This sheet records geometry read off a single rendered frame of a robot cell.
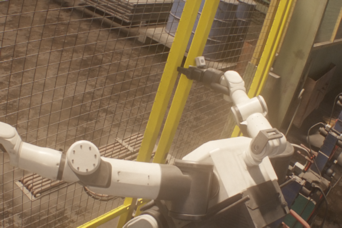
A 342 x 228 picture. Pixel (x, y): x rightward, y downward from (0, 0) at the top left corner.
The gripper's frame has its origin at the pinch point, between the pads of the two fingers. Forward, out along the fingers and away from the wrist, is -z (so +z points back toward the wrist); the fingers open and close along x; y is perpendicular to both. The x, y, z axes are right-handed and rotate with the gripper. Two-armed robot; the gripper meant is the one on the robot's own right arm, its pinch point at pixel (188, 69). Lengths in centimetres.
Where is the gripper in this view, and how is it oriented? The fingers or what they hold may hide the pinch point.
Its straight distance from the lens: 195.3
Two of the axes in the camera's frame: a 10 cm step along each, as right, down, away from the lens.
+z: 7.5, 3.4, -5.7
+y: -1.6, 9.3, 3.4
